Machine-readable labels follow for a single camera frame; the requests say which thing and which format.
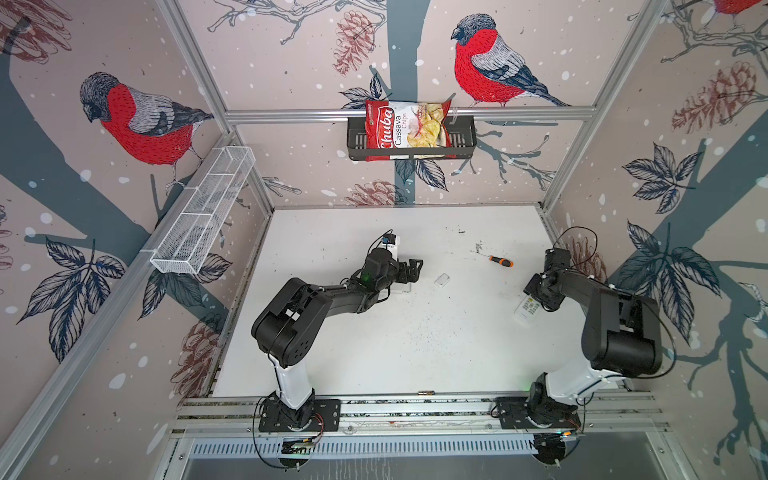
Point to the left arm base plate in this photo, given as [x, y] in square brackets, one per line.
[316, 416]

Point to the orange black screwdriver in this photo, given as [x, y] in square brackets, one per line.
[497, 260]

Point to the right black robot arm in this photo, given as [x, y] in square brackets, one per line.
[621, 338]

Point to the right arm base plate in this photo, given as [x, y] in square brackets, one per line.
[518, 413]

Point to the white wire mesh shelf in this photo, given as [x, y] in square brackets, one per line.
[194, 230]

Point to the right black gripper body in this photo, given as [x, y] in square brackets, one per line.
[533, 287]

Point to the white battery cover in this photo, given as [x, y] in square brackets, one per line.
[442, 280]

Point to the black wall basket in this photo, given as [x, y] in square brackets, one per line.
[461, 138]

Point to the red cassava chips bag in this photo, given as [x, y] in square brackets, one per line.
[406, 125]

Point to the aluminium frame crossbar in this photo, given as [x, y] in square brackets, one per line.
[304, 116]

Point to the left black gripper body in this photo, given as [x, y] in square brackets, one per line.
[401, 275]

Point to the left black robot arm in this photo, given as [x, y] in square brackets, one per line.
[288, 326]

